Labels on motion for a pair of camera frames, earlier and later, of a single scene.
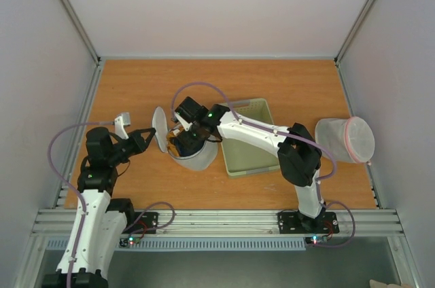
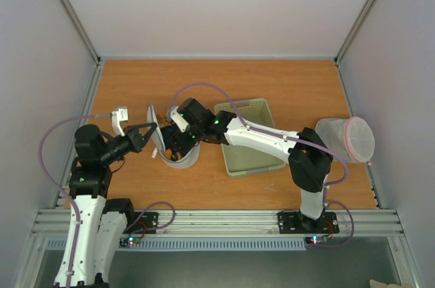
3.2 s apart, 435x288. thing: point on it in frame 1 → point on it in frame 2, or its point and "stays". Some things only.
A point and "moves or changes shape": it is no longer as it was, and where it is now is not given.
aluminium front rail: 235,223 stays
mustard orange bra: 171,147 moves or changes shape
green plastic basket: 244,156 stays
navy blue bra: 180,149 moves or changes shape
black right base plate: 293,223 stays
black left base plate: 144,223 stays
